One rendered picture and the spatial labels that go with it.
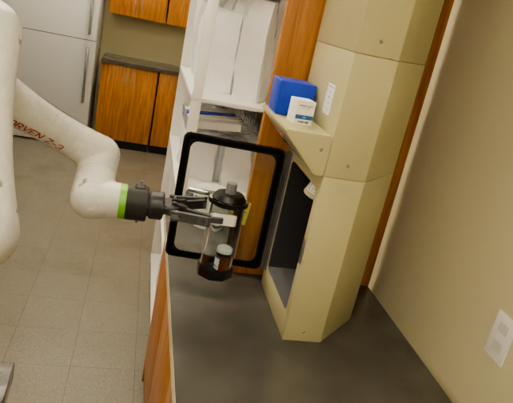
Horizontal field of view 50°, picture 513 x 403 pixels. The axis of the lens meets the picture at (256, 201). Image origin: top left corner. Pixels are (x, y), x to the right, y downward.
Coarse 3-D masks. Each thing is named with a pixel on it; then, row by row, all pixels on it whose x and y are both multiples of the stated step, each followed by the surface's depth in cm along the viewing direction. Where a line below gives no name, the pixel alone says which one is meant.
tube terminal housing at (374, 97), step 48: (336, 48) 138; (336, 96) 133; (384, 96) 130; (336, 144) 132; (384, 144) 139; (336, 192) 137; (384, 192) 153; (336, 240) 142; (336, 288) 148; (288, 336) 150
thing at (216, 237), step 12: (228, 204) 143; (240, 216) 146; (216, 228) 146; (228, 228) 145; (240, 228) 149; (204, 240) 150; (216, 240) 146; (228, 240) 147; (204, 252) 149; (216, 252) 147; (228, 252) 148; (204, 264) 150; (216, 264) 149; (228, 264) 150
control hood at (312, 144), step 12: (264, 108) 155; (276, 120) 140; (288, 132) 129; (300, 132) 130; (312, 132) 132; (324, 132) 135; (300, 144) 131; (312, 144) 131; (324, 144) 132; (300, 156) 134; (312, 156) 132; (324, 156) 133; (312, 168) 133; (324, 168) 134
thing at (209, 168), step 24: (192, 144) 161; (192, 168) 164; (216, 168) 164; (240, 168) 164; (264, 168) 165; (192, 192) 166; (240, 192) 167; (264, 192) 167; (192, 240) 171; (240, 240) 172
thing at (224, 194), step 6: (228, 186) 145; (234, 186) 145; (216, 192) 146; (222, 192) 146; (228, 192) 146; (234, 192) 146; (216, 198) 144; (222, 198) 144; (228, 198) 143; (234, 198) 144; (240, 198) 145; (234, 204) 143; (240, 204) 144
